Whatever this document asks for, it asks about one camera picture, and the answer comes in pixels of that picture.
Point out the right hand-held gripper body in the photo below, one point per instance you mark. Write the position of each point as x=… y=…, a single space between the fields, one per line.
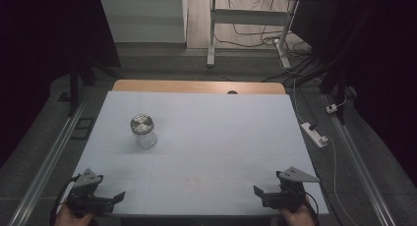
x=290 y=190

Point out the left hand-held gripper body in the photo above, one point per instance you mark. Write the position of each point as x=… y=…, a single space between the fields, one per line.
x=86 y=190

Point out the clear glass jar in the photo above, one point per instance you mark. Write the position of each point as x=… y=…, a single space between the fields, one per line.
x=146 y=140

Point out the round silver metal lid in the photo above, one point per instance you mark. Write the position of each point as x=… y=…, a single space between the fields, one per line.
x=142 y=124

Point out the person's right hand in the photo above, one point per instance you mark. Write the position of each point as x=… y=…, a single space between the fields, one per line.
x=296 y=217

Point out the person's left hand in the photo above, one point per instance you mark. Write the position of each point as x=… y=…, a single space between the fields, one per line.
x=70 y=217

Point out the white power strip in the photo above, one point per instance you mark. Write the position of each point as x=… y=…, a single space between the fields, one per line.
x=314 y=135

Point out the black plug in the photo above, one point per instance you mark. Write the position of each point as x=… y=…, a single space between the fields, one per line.
x=313 y=125

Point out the white table cover sheet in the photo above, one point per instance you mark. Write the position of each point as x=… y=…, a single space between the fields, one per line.
x=209 y=137

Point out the small white adapter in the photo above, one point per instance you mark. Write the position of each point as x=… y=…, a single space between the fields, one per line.
x=331 y=108

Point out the black metal stand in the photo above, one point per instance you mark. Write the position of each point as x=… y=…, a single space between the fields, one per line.
x=74 y=85
x=341 y=88

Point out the black curtain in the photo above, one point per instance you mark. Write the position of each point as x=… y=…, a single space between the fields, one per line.
x=387 y=72
x=36 y=55

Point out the white cabinet panel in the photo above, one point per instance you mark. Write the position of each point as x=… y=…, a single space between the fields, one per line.
x=144 y=19

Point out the grey floor rail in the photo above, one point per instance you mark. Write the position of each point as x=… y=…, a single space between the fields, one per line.
x=360 y=167
x=46 y=167

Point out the black rectangular floor frame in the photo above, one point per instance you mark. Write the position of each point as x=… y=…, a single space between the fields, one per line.
x=82 y=129

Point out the white desk frame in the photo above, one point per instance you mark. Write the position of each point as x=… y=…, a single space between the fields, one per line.
x=249 y=17

